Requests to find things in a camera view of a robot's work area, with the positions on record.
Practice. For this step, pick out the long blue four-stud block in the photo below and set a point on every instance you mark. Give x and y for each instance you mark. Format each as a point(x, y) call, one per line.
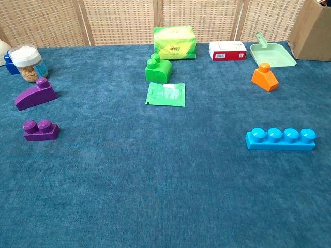
point(279, 146)

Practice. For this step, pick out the small purple two-stud block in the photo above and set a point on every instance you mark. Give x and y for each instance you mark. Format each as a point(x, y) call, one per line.
point(41, 134)

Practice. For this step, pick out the green curved two-stud block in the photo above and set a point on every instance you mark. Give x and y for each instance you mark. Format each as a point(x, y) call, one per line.
point(157, 73)

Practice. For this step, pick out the orange sloped one-stud block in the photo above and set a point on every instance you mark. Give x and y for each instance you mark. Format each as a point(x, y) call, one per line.
point(263, 80)

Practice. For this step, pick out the purple sloped one-stud block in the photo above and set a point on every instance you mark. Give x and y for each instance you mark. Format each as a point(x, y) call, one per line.
point(33, 96)

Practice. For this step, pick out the dark blue building block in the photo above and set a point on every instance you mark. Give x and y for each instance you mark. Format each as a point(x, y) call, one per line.
point(10, 67)

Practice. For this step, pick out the green foil sachet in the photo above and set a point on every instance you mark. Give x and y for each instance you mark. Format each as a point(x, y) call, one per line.
point(165, 95)

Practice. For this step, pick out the blue carpet table cover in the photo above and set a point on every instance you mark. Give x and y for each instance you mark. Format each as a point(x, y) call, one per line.
point(165, 193)

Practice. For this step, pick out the green yellow tissue pack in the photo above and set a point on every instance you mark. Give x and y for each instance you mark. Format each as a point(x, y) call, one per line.
point(175, 44)

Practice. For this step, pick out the red and white carton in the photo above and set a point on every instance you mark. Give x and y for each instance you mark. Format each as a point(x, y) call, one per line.
point(227, 51)

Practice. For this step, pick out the woven bamboo folding screen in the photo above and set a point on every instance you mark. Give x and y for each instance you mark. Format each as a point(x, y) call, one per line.
point(116, 20)

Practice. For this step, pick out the pale green dustpan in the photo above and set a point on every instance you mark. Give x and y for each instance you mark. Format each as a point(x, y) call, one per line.
point(274, 55)

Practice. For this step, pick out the clear jar with white lid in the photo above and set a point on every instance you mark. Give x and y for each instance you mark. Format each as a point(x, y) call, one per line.
point(26, 59)

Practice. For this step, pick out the brown cardboard box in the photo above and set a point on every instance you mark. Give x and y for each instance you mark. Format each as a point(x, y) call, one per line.
point(313, 33)

